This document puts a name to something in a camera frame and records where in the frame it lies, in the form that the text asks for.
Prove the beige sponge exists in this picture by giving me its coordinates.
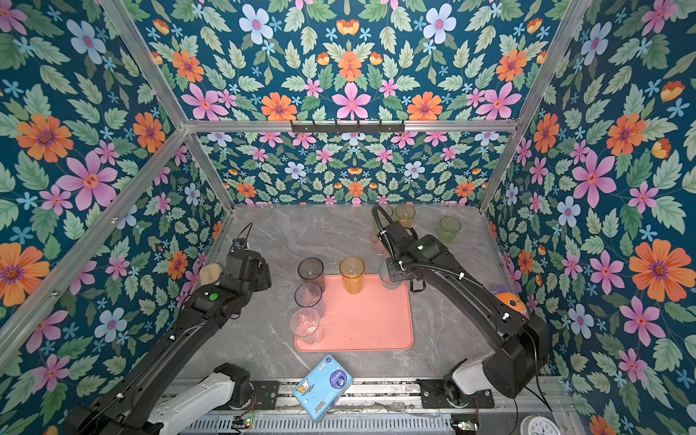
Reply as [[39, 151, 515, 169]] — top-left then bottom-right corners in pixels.
[[199, 263, 223, 286]]

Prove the teal plastic cup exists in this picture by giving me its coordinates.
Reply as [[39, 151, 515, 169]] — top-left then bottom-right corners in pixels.
[[378, 260, 403, 290]]

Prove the orange plush toy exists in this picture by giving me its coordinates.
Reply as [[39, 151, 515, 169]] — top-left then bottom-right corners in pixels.
[[495, 292, 529, 318]]

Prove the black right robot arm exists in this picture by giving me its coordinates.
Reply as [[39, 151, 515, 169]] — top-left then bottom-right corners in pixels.
[[378, 222, 549, 399]]

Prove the amber plastic cup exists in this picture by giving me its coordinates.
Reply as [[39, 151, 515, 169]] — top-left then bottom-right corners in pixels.
[[395, 204, 416, 228]]

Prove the pink plastic cup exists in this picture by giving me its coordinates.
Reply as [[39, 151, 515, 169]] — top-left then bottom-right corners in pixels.
[[370, 230, 387, 257]]

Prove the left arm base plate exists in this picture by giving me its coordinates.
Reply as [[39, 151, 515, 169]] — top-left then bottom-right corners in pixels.
[[251, 381, 280, 411]]

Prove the clear plastic cup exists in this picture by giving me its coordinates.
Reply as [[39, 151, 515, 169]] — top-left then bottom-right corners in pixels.
[[290, 308, 323, 344]]

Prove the light green plastic cup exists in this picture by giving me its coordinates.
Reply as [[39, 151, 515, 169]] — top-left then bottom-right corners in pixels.
[[438, 216, 461, 244]]

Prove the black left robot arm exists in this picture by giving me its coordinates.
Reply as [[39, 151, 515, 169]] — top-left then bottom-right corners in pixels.
[[65, 248, 272, 434]]

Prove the dark grey plastic cup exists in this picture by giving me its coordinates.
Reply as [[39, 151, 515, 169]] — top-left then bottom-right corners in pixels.
[[297, 257, 326, 291]]

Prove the blue translucent plastic cup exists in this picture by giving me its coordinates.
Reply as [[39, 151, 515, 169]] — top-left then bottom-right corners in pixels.
[[295, 282, 326, 317]]

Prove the olive green plastic cup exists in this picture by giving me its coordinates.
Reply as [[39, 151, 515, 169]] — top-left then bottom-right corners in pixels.
[[380, 204, 394, 219]]

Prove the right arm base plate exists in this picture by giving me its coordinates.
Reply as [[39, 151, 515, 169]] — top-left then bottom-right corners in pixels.
[[416, 379, 495, 410]]

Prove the white clock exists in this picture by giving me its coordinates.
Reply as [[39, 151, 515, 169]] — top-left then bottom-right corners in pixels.
[[519, 415, 562, 435]]

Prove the black hook rail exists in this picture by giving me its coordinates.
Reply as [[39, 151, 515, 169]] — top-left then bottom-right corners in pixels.
[[290, 121, 406, 134]]

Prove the pink rectangular tray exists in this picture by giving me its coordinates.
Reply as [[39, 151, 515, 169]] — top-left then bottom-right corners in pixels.
[[295, 275, 414, 353]]

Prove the yellow plastic cup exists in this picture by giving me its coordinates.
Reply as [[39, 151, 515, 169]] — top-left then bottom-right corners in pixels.
[[339, 257, 366, 295]]

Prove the blue cartoon box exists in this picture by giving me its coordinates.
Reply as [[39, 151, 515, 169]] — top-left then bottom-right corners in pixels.
[[292, 355, 353, 423]]

